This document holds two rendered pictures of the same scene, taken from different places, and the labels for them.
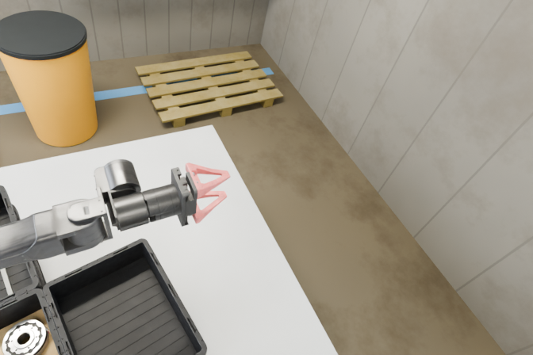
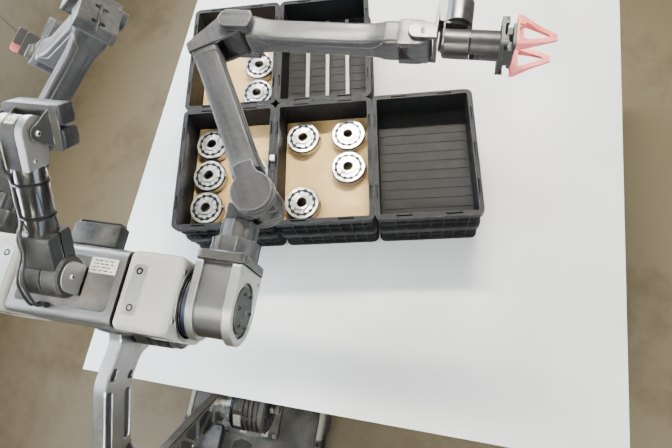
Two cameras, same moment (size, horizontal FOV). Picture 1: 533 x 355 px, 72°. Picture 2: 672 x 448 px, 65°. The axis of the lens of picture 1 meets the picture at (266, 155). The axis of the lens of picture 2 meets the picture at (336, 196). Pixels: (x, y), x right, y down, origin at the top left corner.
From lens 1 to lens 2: 42 cm
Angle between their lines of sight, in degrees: 40
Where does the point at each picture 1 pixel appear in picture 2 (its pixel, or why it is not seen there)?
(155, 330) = (447, 178)
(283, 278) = (607, 201)
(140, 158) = (505, 3)
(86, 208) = (423, 29)
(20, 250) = (371, 45)
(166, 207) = (485, 50)
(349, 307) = not seen: outside the picture
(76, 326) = (386, 143)
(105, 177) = (447, 7)
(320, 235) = not seen: outside the picture
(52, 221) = (397, 31)
